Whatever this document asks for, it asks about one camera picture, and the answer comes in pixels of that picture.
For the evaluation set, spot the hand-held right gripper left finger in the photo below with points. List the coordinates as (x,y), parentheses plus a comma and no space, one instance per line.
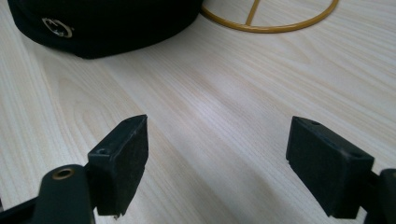
(120,168)

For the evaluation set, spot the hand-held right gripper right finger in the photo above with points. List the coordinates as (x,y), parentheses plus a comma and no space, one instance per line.
(327,168)

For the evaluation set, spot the black cap with metal emblem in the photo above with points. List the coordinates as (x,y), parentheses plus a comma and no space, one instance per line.
(118,21)

